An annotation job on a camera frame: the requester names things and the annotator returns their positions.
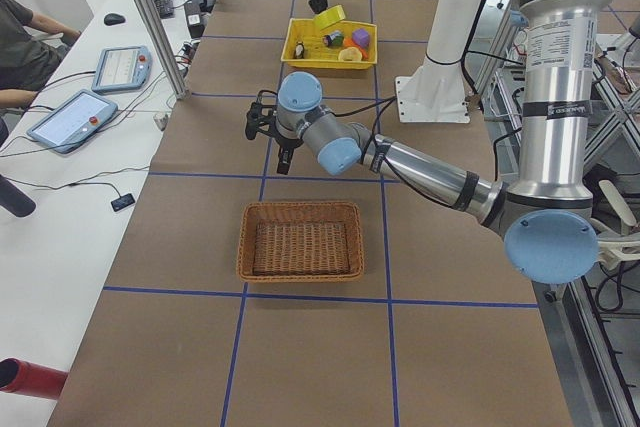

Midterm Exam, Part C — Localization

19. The teach pendant tablet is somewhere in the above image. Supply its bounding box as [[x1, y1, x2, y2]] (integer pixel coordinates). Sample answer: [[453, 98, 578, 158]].
[[27, 89, 117, 154], [91, 46, 152, 94]]

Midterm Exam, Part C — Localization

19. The small cylindrical can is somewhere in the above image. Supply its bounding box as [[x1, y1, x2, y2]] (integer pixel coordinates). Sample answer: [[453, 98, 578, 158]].
[[322, 30, 344, 47]]

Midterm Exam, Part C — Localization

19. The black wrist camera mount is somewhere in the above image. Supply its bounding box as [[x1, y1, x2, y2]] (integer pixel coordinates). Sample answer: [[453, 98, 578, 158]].
[[245, 89, 277, 141]]

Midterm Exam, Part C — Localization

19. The small black phone device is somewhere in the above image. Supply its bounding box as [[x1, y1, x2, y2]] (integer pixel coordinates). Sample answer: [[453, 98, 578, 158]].
[[110, 193, 135, 212]]

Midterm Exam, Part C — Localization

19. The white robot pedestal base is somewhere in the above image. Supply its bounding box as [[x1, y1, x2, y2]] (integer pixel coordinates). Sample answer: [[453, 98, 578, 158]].
[[395, 0, 482, 124]]

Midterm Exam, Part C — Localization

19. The seated person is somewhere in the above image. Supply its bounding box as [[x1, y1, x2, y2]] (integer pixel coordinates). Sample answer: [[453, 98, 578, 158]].
[[1, 0, 81, 109]]

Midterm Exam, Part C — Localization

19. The red cylinder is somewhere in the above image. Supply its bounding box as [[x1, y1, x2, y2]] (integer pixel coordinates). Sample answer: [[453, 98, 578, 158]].
[[1, 358, 68, 400]]

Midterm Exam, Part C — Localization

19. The black computer mouse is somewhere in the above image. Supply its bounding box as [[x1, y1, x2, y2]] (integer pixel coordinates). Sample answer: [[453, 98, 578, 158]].
[[103, 13, 126, 26]]

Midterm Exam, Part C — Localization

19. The yellow woven basket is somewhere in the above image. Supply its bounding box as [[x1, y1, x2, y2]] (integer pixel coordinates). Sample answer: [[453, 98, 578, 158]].
[[281, 18, 378, 70]]

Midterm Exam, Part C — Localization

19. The near teach pendant tablet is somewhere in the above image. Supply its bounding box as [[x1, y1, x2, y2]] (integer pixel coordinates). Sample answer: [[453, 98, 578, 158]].
[[27, 89, 117, 154]]

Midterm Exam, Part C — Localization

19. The aluminium frame post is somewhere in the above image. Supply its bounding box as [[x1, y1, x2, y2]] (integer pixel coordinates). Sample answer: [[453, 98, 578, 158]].
[[134, 0, 188, 100]]

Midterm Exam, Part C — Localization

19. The orange toy carrot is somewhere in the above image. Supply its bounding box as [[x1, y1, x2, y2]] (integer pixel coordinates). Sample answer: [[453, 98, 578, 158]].
[[356, 45, 369, 60]]

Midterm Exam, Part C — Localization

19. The yellow clear tape roll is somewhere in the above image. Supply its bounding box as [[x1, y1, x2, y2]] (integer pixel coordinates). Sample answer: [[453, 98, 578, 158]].
[[313, 5, 346, 30]]

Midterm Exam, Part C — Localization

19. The purple foam cube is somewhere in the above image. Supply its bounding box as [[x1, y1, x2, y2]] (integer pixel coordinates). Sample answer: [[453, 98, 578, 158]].
[[351, 28, 371, 49]]

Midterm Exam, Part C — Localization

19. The far teach pendant tablet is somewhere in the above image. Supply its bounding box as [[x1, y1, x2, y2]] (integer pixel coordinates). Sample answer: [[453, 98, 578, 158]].
[[91, 46, 152, 94]]

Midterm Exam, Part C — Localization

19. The small panda figurine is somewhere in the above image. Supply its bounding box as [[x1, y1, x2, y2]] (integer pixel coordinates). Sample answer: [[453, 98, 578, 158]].
[[293, 41, 305, 59]]

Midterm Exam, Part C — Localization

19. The brown wicker basket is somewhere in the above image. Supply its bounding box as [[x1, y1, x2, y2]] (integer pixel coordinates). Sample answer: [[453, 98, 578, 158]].
[[236, 201, 365, 283]]

